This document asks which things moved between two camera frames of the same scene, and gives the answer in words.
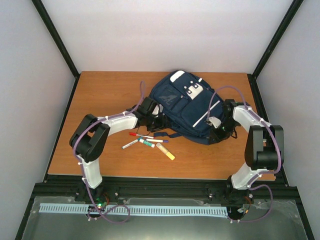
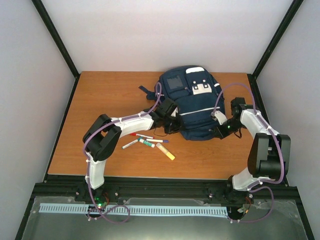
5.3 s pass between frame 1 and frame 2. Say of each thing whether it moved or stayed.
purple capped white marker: stayed
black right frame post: stayed
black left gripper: moved
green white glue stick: stayed
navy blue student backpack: moved
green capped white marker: stayed
